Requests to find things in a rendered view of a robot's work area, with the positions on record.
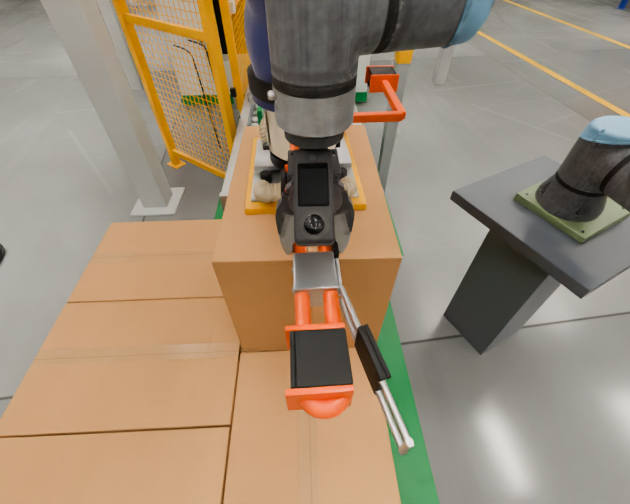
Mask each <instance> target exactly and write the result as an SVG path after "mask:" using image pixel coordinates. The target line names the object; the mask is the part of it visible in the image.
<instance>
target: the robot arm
mask: <svg viewBox="0 0 630 504"><path fill-rule="evenodd" d="M494 2H495V0H265V10H266V20H267V31H268V42H269V53H270V64H271V75H272V88H273V90H269V91H268V92H267V97H268V99H269V100H275V103H274V107H275V119H276V123H277V125H278V126H279V127H280V128H281V129H283V130H284V134H285V138H286V140H287V141H288V142H289V143H291V144H292V145H294V146H297V147H300V149H296V150H288V172H287V175H288V184H286V189H285V191H286V192H284V191H283V192H282V197H281V198H280V199H279V200H278V202H277V205H276V215H275V219H276V225H277V230H278V234H279V238H280V243H281V246H282V248H283V250H284V251H285V253H286V254H287V255H290V254H291V253H292V252H293V243H294V242H295V243H296V245H297V246H331V245H333V243H334V240H335V241H336V242H337V243H338V247H339V253H343V252H344V250H345V249H346V247H347V245H348V243H349V239H350V235H351V232H352V228H353V222H354V216H355V213H354V207H353V203H352V200H351V198H350V197H349V196H348V191H347V190H344V189H345V188H344V183H342V182H341V168H340V163H339V157H338V151H337V149H328V147H331V146H333V145H336V144H337V143H339V142H340V141H341V140H342V138H343V135H344V131H345V130H347V129H348V128H349V127H350V126H351V125H352V123H353V116H354V105H355V95H356V84H357V83H356V81H357V71H358V60H359V56H362V55H370V54H379V53H389V52H398V51H407V50H417V49H426V48H436V47H441V48H443V49H446V48H449V47H450V46H452V45H458V44H462V43H465V42H467V41H468V40H470V39H471V38H472V37H474V36H475V35H476V34H477V32H478V31H479V30H480V29H481V27H482V26H483V24H484V23H485V21H486V19H487V18H488V16H489V14H490V11H491V8H492V5H493V4H494ZM332 154H334V155H335V156H332ZM291 155H292V156H291ZM535 197H536V200H537V202H538V204H539V205H540V206H541V207H542V208H543V209H544V210H546V211H547V212H548V213H550V214H552V215H554V216H556V217H558V218H561V219H564V220H567V221H572V222H589V221H592V220H595V219H596V218H598V217H599V216H600V214H601V213H602V212H603V211H604V209H605V205H606V202H607V198H608V197H609V198H610V199H612V200H613V201H615V202H616V203H617V204H619V205H620V206H622V207H623V208H624V209H626V210H627V211H628V212H630V117H626V116H604V117H599V118H596V119H594V120H593V121H591V122H590V123H589V124H588V125H587V127H586V128H585V129H584V131H583V132H582V133H581V134H580V135H579V138H578V139H577V141H576V142H575V144H574V145H573V147H572V148H571V150H570V151H569V153H568V155H567V156H566V158H565V159H564V161H563V162H562V164H561V165H560V167H559V168H558V170H557V172H556V173H555V174H553V175H552V176H551V177H549V178H548V179H547V180H545V181H544V182H543V183H541V184H540V186H539V187H538V189H537V190H536V193H535Z"/></svg>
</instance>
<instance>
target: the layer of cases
mask: <svg viewBox="0 0 630 504"><path fill-rule="evenodd" d="M221 221H222V219H216V220H183V221H150V222H117V223H111V225H110V226H109V228H108V230H107V232H106V233H105V235H104V237H103V239H102V240H101V242H100V244H99V246H98V248H97V249H96V251H95V253H94V255H93V256H92V258H91V260H90V262H89V263H88V265H87V267H86V269H85V271H84V272H83V274H82V276H81V278H80V279H79V281H78V283H77V285H76V286H75V288H74V290H73V292H72V294H71V295H70V297H69V299H68V301H67V304H65V306H64V308H63V309H62V311H61V313H60V315H59V316H58V318H57V320H56V322H55V324H54V325H53V327H52V329H51V331H50V332H49V334H48V336H47V338H46V339H45V341H44V343H43V345H42V347H41V348H40V350H39V352H38V354H37V355H36V357H35V359H34V361H33V362H32V364H31V366H30V368H29V370H28V371H27V373H26V375H25V377H24V378H23V380H22V382H21V384H20V385H19V387H18V389H17V391H16V392H15V394H14V396H13V398H12V400H11V401H10V403H9V405H8V407H7V408H6V410H5V412H4V414H3V415H2V417H1V419H0V504H401V500H400V494H399V489H398V483H397V478H396V472H395V467H394V461H393V455H392V450H391V444H390V439H389V433H388V428H387V422H386V418H385V415H384V413H383V410H382V408H381V405H380V403H379V401H378V398H377V396H376V395H375V394H374V393H373V390H372V388H371V386H370V383H369V381H368V378H367V376H366V373H365V371H364V368H363V366H362V363H361V361H360V359H359V356H358V354H357V351H356V349H355V347H348V349H349V356H350V363H351V370H352V377H353V386H354V394H353V398H352V402H351V406H348V407H347V409H346V410H345V411H344V412H343V413H341V414H340V415H339V416H337V417H334V418H331V419H318V418H314V417H312V416H311V415H309V414H308V413H306V412H305V411H304V410H291V411H289V410H288V408H287V403H286V398H285V390H286V389H291V385H290V349H253V350H243V349H242V346H241V343H240V341H239V338H238V335H237V332H236V329H235V327H234V324H233V321H232V318H231V316H230V313H229V310H228V307H227V304H226V302H225V299H224V296H223V293H222V291H221V288H220V285H219V282H218V279H217V277H216V274H215V271H214V268H213V265H212V263H211V261H212V257H213V253H214V249H215V245H216V241H217V237H218V233H219V229H220V225H221Z"/></svg>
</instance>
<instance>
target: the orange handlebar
mask: <svg viewBox="0 0 630 504"><path fill-rule="evenodd" d="M380 87H381V89H382V91H383V93H384V95H385V97H386V99H387V101H388V102H389V104H390V106H391V108H392V110H393V111H380V112H354V116H353V123H370V122H400V121H402V119H405V116H406V111H405V109H404V107H403V106H402V104H401V102H400V101H399V99H398V97H397V95H396V94H395V92H394V90H393V89H392V87H391V85H390V83H389V82H388V80H382V81H381V85H380ZM326 251H332V248H331V246H318V252H326ZM306 252H307V250H306V246H297V245H296V243H295V242H294V243H293V253H306ZM294 304H295V325H307V324H312V323H311V309H310V296H309V294H308V293H306V292H299V293H297V294H295V295H294ZM323 305H324V315H325V323H340V322H342V319H341V312H340V305H339V297H338V292H336V291H333V290H331V291H326V292H325V293H323ZM350 401H351V399H350V398H348V397H336V398H329V399H307V400H303V401H301V402H300V403H299V404H300V405H301V407H302V408H303V409H304V411H305V412H306V413H308V414H309V415H311V416H312V417H314V418H318V419H331V418H334V417H337V416H339V415H340V414H341V413H343V412H344V411H345V410H346V409H347V407H348V405H349V403H350Z"/></svg>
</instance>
